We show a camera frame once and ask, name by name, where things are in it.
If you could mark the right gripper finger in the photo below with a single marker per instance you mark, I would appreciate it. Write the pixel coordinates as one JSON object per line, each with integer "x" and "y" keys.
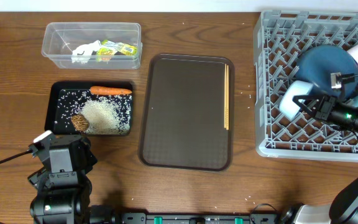
{"x": 308, "y": 103}
{"x": 348, "y": 78}

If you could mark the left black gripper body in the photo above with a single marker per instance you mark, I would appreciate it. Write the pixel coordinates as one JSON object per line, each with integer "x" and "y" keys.
{"x": 91, "y": 158}

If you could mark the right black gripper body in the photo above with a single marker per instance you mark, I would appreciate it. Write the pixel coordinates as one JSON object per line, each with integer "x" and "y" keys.
{"x": 326, "y": 108}

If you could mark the light blue bowl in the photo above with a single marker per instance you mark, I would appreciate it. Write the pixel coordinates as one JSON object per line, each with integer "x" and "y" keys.
{"x": 287, "y": 106}

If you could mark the brown food scrap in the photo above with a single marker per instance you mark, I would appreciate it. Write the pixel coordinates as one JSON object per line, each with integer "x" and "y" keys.
{"x": 80, "y": 123}

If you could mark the dark blue plate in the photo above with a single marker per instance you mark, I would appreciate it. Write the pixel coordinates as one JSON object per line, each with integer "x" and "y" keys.
{"x": 318, "y": 63}

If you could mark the white rice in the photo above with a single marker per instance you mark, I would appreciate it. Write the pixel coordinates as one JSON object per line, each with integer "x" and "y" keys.
{"x": 107, "y": 114}

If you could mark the orange carrot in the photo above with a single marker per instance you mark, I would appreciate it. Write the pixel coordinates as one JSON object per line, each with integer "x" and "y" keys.
{"x": 102, "y": 90}

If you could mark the wooden chopstick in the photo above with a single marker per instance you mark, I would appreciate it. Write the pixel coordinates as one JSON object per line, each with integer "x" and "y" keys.
{"x": 227, "y": 96}

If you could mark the white tissue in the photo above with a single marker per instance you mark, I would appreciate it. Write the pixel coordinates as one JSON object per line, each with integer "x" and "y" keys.
{"x": 86, "y": 52}

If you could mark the yellow green snack wrapper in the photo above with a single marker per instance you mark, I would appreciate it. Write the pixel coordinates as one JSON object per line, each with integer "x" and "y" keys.
{"x": 109, "y": 49}

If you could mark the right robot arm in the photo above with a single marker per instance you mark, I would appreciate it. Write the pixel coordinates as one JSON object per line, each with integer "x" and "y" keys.
{"x": 342, "y": 117}

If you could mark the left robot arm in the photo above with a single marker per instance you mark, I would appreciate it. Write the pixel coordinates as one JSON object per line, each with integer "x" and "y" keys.
{"x": 69, "y": 205}

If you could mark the grey dishwasher rack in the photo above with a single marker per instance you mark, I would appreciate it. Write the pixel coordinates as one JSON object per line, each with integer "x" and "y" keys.
{"x": 280, "y": 38}

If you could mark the black plastic tray bin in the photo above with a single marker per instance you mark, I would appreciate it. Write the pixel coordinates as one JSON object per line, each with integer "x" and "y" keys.
{"x": 58, "y": 86}

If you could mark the brown serving tray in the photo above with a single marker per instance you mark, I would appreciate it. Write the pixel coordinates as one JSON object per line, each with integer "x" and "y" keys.
{"x": 183, "y": 119}

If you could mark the clear plastic bin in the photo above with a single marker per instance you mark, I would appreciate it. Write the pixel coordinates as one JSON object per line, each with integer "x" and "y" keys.
{"x": 62, "y": 38}

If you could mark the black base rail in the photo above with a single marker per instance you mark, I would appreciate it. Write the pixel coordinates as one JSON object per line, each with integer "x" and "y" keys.
{"x": 197, "y": 218}

